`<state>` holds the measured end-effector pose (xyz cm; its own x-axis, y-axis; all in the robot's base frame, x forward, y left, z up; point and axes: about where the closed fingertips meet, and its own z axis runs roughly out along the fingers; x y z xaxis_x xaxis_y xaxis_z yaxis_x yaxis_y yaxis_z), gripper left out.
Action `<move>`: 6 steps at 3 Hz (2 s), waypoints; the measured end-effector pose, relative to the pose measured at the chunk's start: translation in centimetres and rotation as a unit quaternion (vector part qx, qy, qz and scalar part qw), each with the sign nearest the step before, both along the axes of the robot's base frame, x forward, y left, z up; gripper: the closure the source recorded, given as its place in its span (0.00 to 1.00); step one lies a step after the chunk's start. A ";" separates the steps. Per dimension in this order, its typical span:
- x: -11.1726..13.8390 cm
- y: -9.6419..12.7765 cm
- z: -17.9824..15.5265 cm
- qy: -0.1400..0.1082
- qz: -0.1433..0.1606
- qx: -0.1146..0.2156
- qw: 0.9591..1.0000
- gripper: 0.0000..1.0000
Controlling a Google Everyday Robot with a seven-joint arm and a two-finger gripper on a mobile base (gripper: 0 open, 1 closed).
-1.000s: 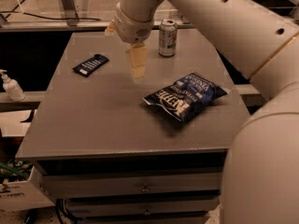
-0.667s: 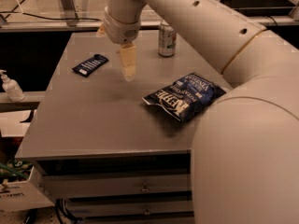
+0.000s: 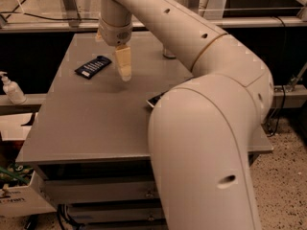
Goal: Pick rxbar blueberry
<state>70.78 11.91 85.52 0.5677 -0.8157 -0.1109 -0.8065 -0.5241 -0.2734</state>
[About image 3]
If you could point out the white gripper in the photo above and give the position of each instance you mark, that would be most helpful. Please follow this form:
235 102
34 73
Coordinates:
114 34

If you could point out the dark blue rxbar wrapper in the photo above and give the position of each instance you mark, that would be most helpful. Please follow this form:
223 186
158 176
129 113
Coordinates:
91 68

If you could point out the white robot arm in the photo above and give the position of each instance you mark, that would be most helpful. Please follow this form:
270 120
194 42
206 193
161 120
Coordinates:
200 131

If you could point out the silver soda can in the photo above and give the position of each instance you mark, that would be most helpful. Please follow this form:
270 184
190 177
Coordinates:
168 54

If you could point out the blue kettle chips bag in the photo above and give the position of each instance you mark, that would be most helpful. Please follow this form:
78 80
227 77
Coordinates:
154 100

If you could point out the grey drawer cabinet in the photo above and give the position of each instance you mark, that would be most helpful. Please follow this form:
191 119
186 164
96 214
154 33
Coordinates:
89 141

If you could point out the white pump bottle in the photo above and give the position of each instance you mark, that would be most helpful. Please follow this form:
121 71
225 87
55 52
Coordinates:
12 89

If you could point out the white cardboard box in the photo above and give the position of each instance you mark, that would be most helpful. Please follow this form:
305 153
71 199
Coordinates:
22 189

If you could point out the left metal frame bracket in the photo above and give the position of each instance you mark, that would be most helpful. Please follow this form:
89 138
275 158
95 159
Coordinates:
71 13

